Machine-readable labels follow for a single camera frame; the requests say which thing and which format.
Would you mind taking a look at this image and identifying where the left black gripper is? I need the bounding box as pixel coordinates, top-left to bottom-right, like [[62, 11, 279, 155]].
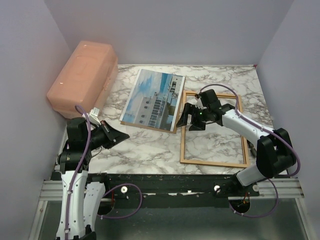
[[85, 119, 130, 150]]

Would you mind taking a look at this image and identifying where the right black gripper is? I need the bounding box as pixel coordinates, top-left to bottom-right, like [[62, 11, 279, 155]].
[[176, 102, 211, 132]]

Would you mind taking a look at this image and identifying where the brown wooden picture frame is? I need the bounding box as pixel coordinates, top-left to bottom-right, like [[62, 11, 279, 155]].
[[180, 90, 250, 168]]

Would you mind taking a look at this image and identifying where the photo of white building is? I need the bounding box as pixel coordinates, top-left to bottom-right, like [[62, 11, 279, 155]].
[[119, 69, 186, 134]]

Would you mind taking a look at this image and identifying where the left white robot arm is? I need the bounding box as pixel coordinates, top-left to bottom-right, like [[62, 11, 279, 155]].
[[55, 117, 130, 240]]

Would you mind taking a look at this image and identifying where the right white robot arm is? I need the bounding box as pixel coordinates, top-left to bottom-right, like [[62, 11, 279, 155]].
[[176, 89, 297, 196]]

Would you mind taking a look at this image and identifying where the pink translucent plastic storage box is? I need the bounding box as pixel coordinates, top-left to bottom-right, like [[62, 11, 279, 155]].
[[47, 40, 118, 119]]

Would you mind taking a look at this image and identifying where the small black tool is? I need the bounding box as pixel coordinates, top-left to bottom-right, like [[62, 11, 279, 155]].
[[247, 141, 257, 158]]

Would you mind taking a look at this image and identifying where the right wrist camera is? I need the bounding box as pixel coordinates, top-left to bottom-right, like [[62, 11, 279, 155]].
[[194, 94, 207, 110]]

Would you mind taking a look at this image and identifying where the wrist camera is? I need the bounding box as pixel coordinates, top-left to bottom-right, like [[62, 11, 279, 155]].
[[194, 94, 207, 110], [88, 107, 101, 126]]

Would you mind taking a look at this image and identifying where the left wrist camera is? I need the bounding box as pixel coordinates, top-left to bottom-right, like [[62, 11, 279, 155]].
[[88, 107, 101, 126]]

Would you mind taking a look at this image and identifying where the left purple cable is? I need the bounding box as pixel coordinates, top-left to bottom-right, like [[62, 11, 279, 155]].
[[64, 104, 144, 236]]

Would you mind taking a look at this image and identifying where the purple cable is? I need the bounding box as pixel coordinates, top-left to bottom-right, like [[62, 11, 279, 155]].
[[198, 83, 302, 218], [64, 104, 144, 236]]

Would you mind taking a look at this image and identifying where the black mounting base rail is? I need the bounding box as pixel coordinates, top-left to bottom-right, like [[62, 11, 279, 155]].
[[53, 173, 259, 209]]

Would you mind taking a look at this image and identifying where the aluminium extrusion frame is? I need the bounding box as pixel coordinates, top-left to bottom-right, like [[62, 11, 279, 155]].
[[27, 63, 311, 240]]

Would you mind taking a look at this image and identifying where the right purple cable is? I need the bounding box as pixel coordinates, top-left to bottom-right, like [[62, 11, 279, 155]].
[[198, 83, 302, 218]]

